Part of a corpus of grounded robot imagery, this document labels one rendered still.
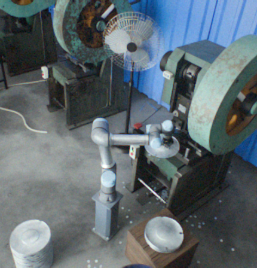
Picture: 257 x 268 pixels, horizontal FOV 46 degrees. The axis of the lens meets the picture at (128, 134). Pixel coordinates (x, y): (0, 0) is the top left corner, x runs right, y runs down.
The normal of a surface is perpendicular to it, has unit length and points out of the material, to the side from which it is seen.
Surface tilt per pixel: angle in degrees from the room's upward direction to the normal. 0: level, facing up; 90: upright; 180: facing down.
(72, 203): 0
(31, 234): 0
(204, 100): 77
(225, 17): 90
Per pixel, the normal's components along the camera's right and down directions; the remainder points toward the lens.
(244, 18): -0.77, 0.34
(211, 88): -0.66, -0.03
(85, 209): 0.07, -0.79
